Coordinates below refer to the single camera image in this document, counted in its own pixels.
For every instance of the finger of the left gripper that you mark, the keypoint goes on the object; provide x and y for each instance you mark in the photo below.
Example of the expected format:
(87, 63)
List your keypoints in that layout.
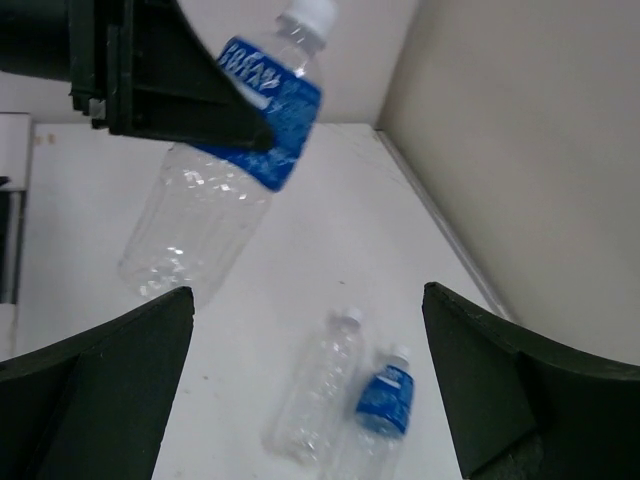
(163, 84)

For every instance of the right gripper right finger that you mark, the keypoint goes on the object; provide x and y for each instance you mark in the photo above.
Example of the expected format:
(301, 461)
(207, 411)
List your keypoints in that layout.
(522, 406)

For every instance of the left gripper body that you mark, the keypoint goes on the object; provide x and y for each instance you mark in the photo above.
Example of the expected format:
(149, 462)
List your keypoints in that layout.
(77, 42)

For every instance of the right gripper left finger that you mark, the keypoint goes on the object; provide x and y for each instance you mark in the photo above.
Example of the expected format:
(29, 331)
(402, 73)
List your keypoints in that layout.
(96, 405)

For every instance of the blue label bottle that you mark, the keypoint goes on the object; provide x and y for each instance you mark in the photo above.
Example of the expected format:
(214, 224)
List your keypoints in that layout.
(371, 441)
(208, 201)

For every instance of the clear white cap bottle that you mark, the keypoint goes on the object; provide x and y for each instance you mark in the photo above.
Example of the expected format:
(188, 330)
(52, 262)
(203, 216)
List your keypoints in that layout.
(306, 423)

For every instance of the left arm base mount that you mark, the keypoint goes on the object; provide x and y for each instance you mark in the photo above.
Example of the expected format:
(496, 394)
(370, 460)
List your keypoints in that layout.
(16, 149)

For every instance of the aluminium rail back edge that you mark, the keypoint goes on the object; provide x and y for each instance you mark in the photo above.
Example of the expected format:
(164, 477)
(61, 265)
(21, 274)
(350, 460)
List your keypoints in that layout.
(485, 287)

